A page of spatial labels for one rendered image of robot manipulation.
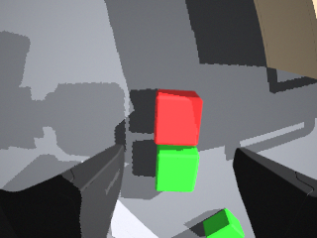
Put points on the open white box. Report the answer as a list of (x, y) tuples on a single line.
[(130, 223)]

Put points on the red block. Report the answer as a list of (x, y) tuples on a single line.
[(178, 115)]

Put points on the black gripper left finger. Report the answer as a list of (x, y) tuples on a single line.
[(78, 203)]

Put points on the green block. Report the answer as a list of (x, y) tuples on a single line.
[(176, 168), (223, 225)]

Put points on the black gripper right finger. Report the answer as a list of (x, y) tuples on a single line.
[(280, 202)]

